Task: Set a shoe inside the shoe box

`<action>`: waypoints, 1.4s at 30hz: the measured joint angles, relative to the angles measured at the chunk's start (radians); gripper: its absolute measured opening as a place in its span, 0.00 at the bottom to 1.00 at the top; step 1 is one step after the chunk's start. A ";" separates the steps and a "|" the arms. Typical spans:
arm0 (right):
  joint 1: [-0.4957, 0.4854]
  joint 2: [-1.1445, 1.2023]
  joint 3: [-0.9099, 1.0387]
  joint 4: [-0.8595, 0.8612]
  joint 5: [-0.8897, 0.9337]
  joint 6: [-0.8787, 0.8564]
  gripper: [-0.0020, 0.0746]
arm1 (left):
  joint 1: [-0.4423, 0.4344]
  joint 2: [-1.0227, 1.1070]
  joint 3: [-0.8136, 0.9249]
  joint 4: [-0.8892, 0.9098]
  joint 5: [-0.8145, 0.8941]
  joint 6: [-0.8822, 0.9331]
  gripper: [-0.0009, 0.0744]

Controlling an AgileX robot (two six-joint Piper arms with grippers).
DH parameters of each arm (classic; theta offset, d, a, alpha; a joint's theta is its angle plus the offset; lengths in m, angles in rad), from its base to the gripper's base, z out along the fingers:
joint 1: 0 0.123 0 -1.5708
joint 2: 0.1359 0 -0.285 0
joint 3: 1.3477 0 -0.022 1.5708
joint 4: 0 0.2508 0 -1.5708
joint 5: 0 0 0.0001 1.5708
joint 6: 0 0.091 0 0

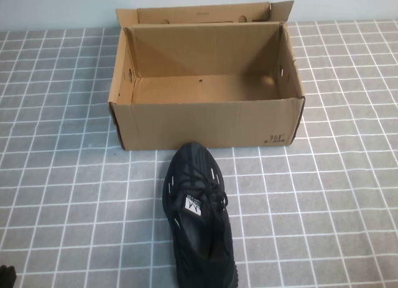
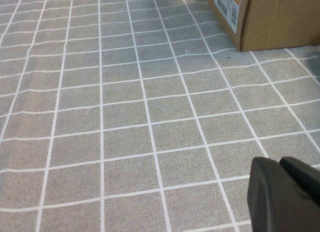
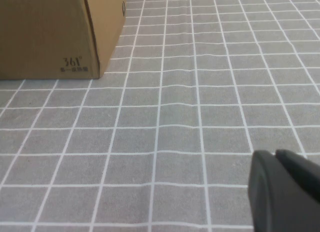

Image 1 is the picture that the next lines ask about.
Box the black knit sneaker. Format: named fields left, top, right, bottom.
left=162, top=141, right=239, bottom=288

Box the brown cardboard shoe box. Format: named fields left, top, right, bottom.
left=108, top=0, right=306, bottom=151

